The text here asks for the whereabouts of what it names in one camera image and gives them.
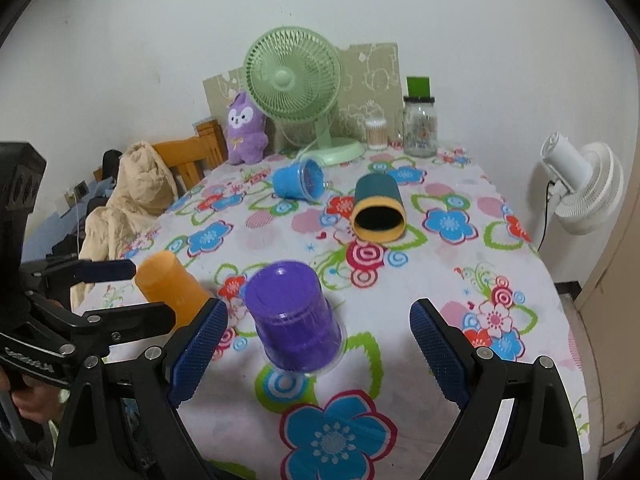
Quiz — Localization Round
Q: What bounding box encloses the dark object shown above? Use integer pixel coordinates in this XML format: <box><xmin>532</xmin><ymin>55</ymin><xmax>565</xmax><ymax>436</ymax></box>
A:
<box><xmin>94</xmin><ymin>149</ymin><xmax>125</xmax><ymax>184</ymax></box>

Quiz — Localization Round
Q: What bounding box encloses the purple plush toy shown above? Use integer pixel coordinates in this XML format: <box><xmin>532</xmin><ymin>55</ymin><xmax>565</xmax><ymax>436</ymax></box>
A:
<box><xmin>224</xmin><ymin>91</ymin><xmax>269</xmax><ymax>165</ymax></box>

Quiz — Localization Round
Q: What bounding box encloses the beige patterned board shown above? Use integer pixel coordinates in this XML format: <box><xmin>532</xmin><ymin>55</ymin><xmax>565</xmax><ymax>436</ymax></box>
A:
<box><xmin>202</xmin><ymin>41</ymin><xmax>401</xmax><ymax>154</ymax></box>

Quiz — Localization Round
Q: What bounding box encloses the blue cloth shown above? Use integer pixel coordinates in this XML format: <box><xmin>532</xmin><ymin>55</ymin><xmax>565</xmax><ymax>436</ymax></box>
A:
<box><xmin>21</xmin><ymin>204</ymin><xmax>89</xmax><ymax>262</ymax></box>

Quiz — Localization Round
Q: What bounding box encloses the white clip fan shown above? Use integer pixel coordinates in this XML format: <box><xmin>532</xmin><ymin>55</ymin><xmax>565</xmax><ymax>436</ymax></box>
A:
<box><xmin>540</xmin><ymin>131</ymin><xmax>625</xmax><ymax>236</ymax></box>

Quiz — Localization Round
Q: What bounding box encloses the beige blanket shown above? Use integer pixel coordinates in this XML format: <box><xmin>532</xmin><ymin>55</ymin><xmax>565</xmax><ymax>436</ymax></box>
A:
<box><xmin>70</xmin><ymin>141</ymin><xmax>179</xmax><ymax>312</ymax></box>

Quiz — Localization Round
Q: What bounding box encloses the teal and yellow cup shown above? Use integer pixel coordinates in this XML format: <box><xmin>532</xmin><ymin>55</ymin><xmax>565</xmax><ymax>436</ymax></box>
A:
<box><xmin>349</xmin><ymin>172</ymin><xmax>407</xmax><ymax>244</ymax></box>

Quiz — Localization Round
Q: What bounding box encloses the wooden chair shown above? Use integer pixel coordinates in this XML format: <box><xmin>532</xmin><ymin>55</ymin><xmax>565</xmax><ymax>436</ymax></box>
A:
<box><xmin>94</xmin><ymin>120</ymin><xmax>229</xmax><ymax>197</ymax></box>

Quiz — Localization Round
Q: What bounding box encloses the purple plastic cup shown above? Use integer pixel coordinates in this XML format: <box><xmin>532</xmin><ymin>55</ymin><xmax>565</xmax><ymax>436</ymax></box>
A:
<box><xmin>244</xmin><ymin>260</ymin><xmax>349</xmax><ymax>375</ymax></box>

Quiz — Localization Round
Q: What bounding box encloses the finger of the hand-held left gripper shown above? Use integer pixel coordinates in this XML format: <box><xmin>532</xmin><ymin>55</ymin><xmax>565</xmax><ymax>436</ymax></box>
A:
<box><xmin>22</xmin><ymin>257</ymin><xmax>137</xmax><ymax>292</ymax></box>
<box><xmin>60</xmin><ymin>301</ymin><xmax>177</xmax><ymax>359</ymax></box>

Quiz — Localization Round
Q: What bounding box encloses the floral tablecloth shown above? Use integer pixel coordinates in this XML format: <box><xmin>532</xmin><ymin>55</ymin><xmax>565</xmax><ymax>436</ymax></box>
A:
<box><xmin>70</xmin><ymin>144</ymin><xmax>592</xmax><ymax>480</ymax></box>

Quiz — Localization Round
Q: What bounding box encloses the green desk fan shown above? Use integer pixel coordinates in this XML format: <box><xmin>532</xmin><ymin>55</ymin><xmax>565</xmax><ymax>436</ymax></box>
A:
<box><xmin>243</xmin><ymin>26</ymin><xmax>367</xmax><ymax>166</ymax></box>

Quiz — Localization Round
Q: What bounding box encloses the beige cabinet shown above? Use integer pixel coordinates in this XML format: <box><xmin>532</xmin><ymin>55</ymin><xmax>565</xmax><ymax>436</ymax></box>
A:
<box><xmin>571</xmin><ymin>157</ymin><xmax>640</xmax><ymax>462</ymax></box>

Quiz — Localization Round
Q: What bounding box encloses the orange plastic cup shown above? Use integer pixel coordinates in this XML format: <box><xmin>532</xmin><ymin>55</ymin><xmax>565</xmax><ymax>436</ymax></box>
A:
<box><xmin>134</xmin><ymin>252</ymin><xmax>213</xmax><ymax>329</ymax></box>

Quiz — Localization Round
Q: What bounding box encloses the glass jar with black lid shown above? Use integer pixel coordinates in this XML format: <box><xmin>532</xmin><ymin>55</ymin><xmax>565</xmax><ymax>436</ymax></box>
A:
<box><xmin>402</xmin><ymin>95</ymin><xmax>440</xmax><ymax>158</ymax></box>

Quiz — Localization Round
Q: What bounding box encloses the person's left hand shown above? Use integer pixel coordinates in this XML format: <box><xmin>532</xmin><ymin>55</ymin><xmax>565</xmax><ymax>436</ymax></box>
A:
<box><xmin>0</xmin><ymin>367</ymin><xmax>67</xmax><ymax>423</ymax></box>

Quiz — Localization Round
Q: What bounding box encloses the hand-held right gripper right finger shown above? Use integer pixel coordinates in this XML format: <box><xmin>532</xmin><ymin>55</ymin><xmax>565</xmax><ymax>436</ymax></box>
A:
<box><xmin>409</xmin><ymin>298</ymin><xmax>586</xmax><ymax>480</ymax></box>

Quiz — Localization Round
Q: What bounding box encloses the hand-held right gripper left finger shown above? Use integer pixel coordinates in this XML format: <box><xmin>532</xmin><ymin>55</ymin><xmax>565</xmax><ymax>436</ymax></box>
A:
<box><xmin>52</xmin><ymin>297</ymin><xmax>229</xmax><ymax>480</ymax></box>

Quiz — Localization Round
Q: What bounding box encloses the cotton swab container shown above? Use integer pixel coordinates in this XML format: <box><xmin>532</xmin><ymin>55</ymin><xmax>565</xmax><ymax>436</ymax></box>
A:
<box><xmin>365</xmin><ymin>116</ymin><xmax>390</xmax><ymax>151</ymax></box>

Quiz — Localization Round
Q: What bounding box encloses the blue plastic cup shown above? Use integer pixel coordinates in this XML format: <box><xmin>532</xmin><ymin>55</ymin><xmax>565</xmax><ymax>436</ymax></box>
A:
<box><xmin>271</xmin><ymin>156</ymin><xmax>331</xmax><ymax>205</ymax></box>

